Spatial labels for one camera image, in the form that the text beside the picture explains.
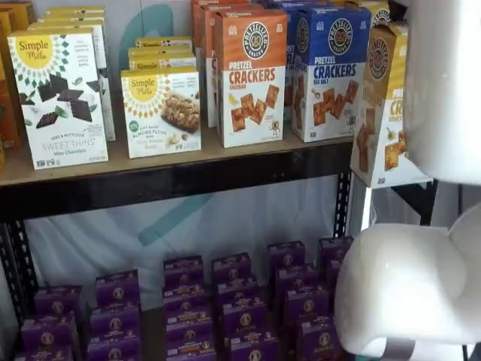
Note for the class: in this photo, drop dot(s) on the purple snack box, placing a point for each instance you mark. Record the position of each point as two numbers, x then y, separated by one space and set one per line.
47 332
334 249
244 317
116 287
183 270
306 304
112 349
114 321
253 349
286 255
184 295
317 344
191 351
43 355
297 280
188 316
333 272
236 291
189 334
231 267
58 301

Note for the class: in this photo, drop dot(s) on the white backdrop sheet teal logo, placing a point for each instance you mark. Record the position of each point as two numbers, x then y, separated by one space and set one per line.
94 233

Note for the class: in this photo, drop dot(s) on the orange white pretzel crackers box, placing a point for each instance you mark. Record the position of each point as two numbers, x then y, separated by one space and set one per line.
197 34
209 45
251 75

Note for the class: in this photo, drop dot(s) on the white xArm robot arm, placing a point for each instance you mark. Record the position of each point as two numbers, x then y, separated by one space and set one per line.
406 282

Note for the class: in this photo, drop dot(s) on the Simple Mills almond bar box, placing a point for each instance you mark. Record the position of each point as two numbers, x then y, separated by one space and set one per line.
161 113
161 42
161 58

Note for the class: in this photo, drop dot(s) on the plain orange box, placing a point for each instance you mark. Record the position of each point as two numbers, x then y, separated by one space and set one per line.
9 94
20 15
2 154

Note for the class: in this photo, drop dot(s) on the blue white pretzel crackers box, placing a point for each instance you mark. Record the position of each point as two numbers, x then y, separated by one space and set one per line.
274 3
330 82
297 34

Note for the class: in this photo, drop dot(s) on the Simple Mills Sweet Thins box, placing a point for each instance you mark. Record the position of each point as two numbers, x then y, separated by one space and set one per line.
105 75
56 101
73 13
71 19

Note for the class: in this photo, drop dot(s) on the wooden shelf board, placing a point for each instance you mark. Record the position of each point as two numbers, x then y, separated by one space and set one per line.
210 154

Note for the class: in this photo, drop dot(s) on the black metal shelf frame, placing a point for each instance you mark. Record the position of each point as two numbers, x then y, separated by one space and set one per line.
188 184

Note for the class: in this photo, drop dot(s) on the yellow white pretzel crackers box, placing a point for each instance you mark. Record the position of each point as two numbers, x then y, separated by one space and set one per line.
380 15
383 113

